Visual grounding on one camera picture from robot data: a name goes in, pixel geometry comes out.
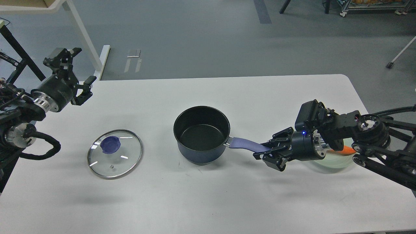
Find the black metal rack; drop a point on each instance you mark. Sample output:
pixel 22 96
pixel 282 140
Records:
pixel 16 74

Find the clear green glass plate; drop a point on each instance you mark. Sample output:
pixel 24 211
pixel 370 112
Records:
pixel 332 161

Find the glass lid purple knob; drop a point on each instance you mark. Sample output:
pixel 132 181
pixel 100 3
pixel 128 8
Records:
pixel 115 154

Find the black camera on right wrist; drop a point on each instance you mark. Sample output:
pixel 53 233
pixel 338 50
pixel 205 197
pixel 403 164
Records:
pixel 309 116

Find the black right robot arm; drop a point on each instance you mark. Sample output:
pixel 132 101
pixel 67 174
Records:
pixel 381 144

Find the white stand leg with caster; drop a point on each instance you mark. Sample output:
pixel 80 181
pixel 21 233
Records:
pixel 390 64

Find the wheeled metal cart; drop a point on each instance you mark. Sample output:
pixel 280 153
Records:
pixel 400 7

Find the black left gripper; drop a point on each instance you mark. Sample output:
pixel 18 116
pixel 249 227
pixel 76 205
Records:
pixel 62 87

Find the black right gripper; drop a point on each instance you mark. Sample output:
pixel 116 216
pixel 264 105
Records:
pixel 304 146

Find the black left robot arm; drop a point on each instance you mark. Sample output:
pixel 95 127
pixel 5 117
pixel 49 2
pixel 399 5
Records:
pixel 27 148

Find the orange toy carrot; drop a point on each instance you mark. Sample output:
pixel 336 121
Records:
pixel 345 152

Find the dark blue saucepan purple handle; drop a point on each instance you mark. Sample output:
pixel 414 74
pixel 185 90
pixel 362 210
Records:
pixel 203 133

